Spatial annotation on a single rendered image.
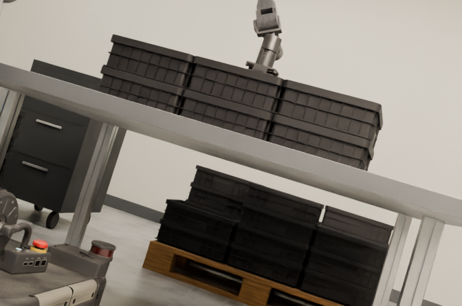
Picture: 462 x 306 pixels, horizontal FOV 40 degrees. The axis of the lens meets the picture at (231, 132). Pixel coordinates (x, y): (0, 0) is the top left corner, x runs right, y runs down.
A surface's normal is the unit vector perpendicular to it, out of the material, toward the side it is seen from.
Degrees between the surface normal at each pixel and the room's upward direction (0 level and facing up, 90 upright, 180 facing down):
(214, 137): 90
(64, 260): 90
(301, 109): 90
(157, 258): 90
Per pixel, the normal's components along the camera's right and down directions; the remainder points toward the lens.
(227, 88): -0.25, -0.14
